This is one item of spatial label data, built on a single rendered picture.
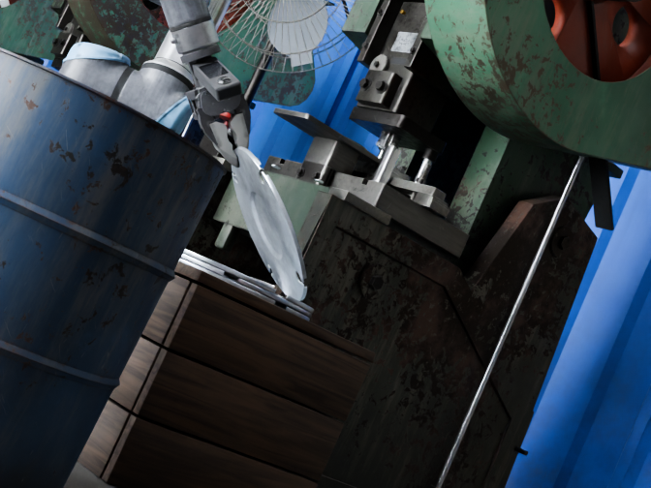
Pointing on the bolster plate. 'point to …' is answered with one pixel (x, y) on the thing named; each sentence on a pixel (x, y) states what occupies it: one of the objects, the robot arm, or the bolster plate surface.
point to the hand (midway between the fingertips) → (238, 160)
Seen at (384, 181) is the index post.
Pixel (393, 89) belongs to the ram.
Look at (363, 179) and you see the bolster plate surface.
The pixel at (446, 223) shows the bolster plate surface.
